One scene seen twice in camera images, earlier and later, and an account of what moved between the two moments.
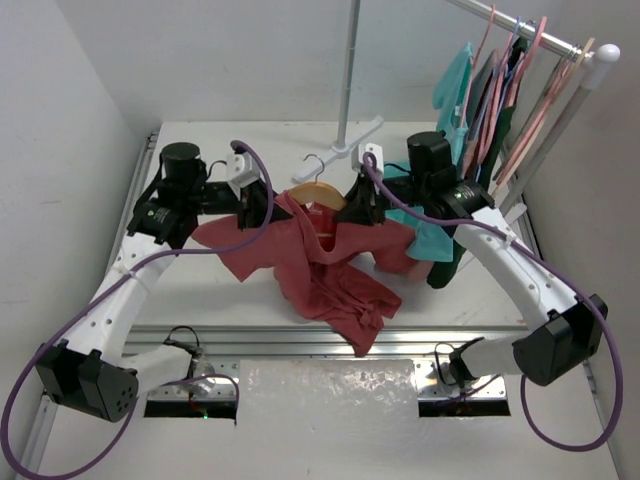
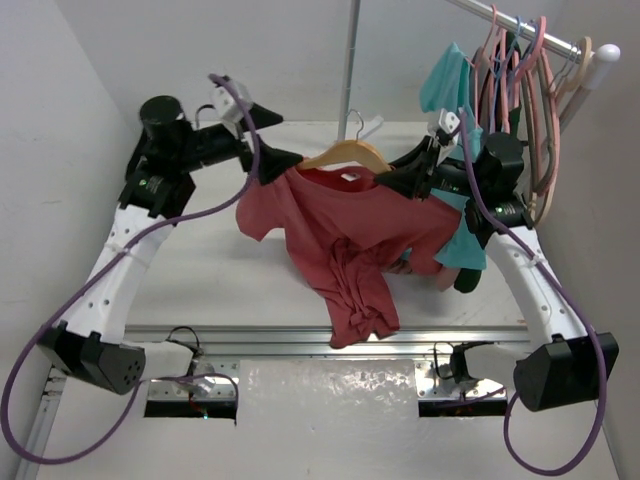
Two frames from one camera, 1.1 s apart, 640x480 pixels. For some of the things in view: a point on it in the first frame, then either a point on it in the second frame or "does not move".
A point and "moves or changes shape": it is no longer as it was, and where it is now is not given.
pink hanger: [536, 119] → [535, 129]
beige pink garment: [419, 271] → [446, 277]
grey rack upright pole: [350, 73] does not move
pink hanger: [465, 116] → [505, 70]
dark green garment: [453, 245] → [499, 80]
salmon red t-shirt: [315, 254] moves or changes shape
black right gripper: [360, 204] → [410, 177]
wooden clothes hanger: [317, 192] → [356, 149]
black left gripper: [250, 205] → [248, 147]
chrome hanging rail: [550, 40] does not move
